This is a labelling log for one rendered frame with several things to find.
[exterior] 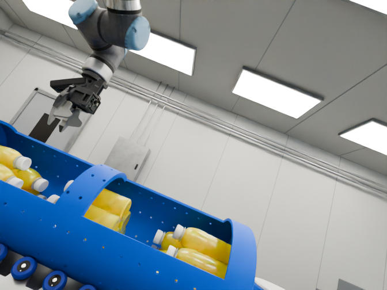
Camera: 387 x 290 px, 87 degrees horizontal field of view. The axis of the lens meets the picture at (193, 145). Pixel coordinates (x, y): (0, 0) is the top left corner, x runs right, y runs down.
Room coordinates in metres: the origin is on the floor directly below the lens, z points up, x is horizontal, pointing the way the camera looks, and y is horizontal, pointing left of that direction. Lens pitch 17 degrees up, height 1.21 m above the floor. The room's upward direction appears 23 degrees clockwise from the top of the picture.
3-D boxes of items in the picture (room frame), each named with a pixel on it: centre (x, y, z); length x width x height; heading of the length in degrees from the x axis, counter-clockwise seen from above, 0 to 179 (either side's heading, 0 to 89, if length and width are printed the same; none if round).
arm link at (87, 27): (0.54, 0.43, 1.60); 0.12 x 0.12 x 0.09; 76
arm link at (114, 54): (0.65, 0.41, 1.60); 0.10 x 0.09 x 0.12; 166
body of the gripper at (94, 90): (0.65, 0.40, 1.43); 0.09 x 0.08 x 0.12; 87
